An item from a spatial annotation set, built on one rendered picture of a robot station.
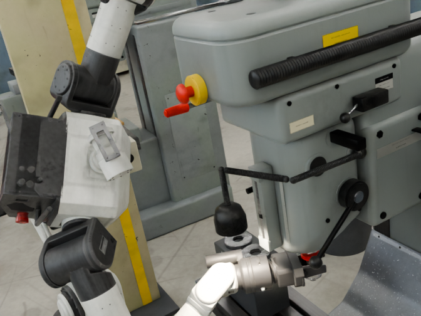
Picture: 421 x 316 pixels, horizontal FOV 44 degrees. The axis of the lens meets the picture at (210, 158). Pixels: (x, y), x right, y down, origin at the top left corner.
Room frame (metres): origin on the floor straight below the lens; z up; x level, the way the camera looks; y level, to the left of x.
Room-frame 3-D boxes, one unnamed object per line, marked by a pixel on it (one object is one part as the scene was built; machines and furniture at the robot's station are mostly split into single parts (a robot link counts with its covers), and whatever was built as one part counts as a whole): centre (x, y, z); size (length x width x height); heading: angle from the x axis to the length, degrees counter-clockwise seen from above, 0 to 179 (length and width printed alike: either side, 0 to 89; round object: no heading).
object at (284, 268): (1.09, -0.11, 1.23); 0.13 x 0.12 x 0.10; 1
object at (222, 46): (1.09, -0.22, 1.81); 0.47 x 0.26 x 0.16; 116
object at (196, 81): (0.99, 0.00, 1.76); 0.06 x 0.02 x 0.06; 26
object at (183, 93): (0.98, 0.02, 1.76); 0.04 x 0.03 x 0.04; 26
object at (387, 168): (1.17, -0.38, 1.47); 0.24 x 0.19 x 0.26; 26
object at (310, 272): (1.06, -0.20, 1.23); 0.06 x 0.02 x 0.03; 91
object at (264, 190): (1.04, -0.10, 1.45); 0.04 x 0.04 x 0.21; 26
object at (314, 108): (1.10, -0.24, 1.68); 0.34 x 0.24 x 0.10; 116
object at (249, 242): (1.36, -0.06, 1.04); 0.22 x 0.12 x 0.20; 25
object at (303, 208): (1.09, -0.21, 1.47); 0.21 x 0.19 x 0.32; 26
